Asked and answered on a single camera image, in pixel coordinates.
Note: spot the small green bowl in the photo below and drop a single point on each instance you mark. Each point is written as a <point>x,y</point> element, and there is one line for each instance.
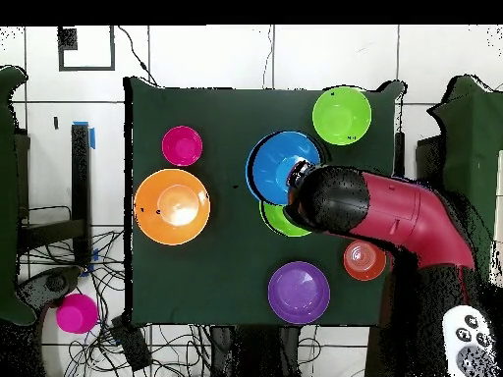
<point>277,222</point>

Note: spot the blue bowl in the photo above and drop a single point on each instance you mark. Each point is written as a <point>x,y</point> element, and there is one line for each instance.
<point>269,165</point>

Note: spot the red-orange bowl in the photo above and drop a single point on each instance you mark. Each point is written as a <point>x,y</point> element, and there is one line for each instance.
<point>363,261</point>

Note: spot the large green bowl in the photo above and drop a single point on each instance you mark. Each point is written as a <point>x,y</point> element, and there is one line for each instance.
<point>342,116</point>

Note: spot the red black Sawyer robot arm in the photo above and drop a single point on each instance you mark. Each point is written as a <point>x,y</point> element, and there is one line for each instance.
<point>393,212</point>

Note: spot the dark green table cloth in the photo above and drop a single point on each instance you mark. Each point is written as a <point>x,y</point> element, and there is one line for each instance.
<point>235,255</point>

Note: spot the large orange bowl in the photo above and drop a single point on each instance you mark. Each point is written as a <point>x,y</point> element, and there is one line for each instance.
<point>172,207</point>

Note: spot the pink bowl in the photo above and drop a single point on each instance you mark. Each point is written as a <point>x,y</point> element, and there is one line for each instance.
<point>182,145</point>

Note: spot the purple bowl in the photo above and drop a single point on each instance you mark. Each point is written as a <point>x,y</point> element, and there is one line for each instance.
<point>299,292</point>

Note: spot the black power adapter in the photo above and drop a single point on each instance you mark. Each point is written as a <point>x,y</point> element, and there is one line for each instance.
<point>131,343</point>

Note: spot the pink cup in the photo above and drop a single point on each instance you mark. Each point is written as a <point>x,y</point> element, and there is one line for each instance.
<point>76,313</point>

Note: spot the black grey base foot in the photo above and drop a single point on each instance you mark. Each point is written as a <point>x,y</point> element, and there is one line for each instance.
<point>55,282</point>

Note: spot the green cloth covered table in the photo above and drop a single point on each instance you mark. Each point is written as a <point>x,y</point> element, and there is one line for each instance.
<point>8,196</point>
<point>467,157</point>

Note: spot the black pedestal column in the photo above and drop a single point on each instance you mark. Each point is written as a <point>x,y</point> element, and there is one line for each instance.
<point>255,353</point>

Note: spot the black metal stool frame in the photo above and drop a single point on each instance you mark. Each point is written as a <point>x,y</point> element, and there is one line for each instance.
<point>80,176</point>

